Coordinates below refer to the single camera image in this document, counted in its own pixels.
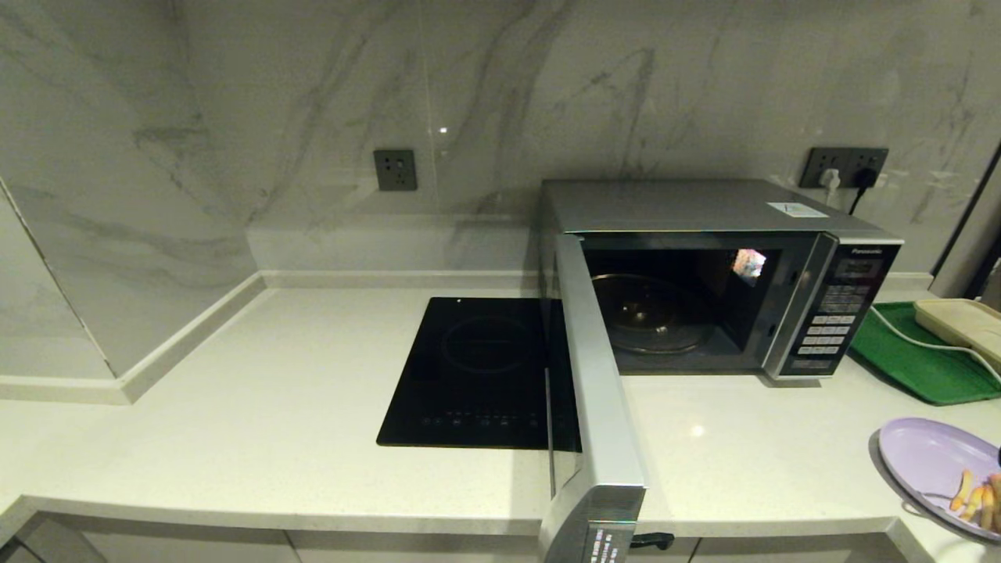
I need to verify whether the dark glass microwave door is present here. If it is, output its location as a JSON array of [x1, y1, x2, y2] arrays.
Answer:
[[540, 233, 675, 563]]

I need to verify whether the purple plastic plate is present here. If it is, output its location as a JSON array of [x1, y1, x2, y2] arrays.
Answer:
[[877, 417, 1001, 542]]

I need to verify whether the dark round plate base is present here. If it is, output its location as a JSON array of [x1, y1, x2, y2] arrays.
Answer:
[[592, 274, 714, 357]]

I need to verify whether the silver Panasonic microwave oven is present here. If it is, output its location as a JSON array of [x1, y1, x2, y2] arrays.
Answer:
[[538, 180, 904, 384]]

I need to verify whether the black induction cooktop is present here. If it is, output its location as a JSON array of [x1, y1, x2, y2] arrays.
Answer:
[[376, 297, 552, 450]]

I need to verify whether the green plastic tray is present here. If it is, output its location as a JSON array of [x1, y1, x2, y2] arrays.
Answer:
[[849, 302, 1001, 406]]

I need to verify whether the beige plastic box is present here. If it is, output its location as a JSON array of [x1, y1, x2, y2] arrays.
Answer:
[[913, 299, 1001, 375]]

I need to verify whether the grey angled cabinet panel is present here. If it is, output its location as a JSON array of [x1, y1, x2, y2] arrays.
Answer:
[[16, 516, 106, 563]]

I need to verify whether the grey single wall socket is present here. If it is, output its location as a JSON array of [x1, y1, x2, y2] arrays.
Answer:
[[373, 149, 418, 193]]

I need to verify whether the grey double wall socket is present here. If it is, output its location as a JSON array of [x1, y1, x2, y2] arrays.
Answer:
[[798, 147, 889, 190]]

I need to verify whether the white power cable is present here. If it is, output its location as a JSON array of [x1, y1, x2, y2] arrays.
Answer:
[[868, 305, 1001, 389]]

